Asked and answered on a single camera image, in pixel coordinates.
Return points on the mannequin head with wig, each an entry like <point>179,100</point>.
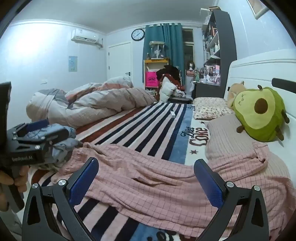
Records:
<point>190,67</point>

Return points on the white headboard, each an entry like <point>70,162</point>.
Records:
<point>254,69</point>

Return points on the teal curtain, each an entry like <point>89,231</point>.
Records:
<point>173,51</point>

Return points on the glass display tank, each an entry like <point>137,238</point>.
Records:
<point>157,49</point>

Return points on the pink knit pillow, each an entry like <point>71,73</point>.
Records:
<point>229,139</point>

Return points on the small white box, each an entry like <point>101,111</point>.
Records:
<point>172,114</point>

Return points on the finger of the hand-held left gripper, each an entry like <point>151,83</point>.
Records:
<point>57,134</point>
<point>37,125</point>

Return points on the white puffer jacket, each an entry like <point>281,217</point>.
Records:
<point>167,90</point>

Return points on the brown plush toy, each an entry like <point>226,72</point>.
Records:
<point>233,91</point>

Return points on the yellow storage shelf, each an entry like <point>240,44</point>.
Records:
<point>157,62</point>

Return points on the window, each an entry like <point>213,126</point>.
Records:
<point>187,51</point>

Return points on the pink and grey quilt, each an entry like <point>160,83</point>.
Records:
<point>104,104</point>

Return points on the dark tall shelf unit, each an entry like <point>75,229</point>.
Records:
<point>227,46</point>

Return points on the white air conditioner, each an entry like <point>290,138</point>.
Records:
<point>84,37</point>

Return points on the framed wall picture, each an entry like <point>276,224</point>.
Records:
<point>255,8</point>

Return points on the pink checked pants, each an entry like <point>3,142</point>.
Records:
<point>150,185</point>

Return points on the round wall clock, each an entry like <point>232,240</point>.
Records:
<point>138,34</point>

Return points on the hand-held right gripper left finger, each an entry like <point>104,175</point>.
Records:
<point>83,178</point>

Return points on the black bar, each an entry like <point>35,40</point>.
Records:
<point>284,85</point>

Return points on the person's left hand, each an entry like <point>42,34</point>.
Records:
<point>22,177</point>

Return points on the dark red clothes pile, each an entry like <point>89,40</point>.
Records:
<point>171,74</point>

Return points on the blue denim garment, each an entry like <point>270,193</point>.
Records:
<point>67,148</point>

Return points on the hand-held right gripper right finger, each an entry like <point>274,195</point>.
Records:
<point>209,180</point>

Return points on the white door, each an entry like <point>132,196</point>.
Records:
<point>120,62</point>

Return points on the floral pillow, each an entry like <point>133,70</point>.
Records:
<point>208,109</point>

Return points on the blue wall poster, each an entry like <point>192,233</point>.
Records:
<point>73,63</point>

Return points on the striped printed blanket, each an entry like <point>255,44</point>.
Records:
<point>143,129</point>

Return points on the pink shopping bag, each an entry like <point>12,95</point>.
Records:
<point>151,80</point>

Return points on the green avocado plush toy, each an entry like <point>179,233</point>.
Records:
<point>254,125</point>

